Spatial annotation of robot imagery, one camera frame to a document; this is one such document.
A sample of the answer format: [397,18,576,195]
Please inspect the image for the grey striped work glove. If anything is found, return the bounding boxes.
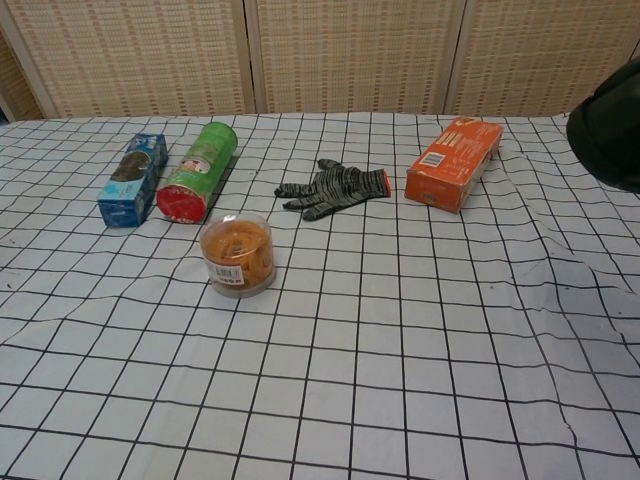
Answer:
[274,158,392,222]

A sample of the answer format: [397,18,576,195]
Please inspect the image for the white black-checked tablecloth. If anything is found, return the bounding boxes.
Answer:
[0,110,640,480]

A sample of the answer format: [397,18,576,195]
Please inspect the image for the clear jar of rubber bands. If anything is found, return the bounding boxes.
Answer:
[199,213,277,300]

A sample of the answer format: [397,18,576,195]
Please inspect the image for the black round cap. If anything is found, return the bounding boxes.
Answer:
[565,61,640,194]

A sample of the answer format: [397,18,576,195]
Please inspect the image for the woven folding screen panel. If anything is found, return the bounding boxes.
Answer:
[446,0,640,118]
[0,0,256,120]
[0,37,49,123]
[248,0,466,115]

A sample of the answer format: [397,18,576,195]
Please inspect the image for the orange cardboard box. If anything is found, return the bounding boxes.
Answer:
[405,116,504,215]

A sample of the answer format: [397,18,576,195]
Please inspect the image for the green chip canister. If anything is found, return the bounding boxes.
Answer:
[155,121,239,225]

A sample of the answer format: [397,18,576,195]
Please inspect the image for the blue cookie box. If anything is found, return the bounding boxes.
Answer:
[96,132,169,230]

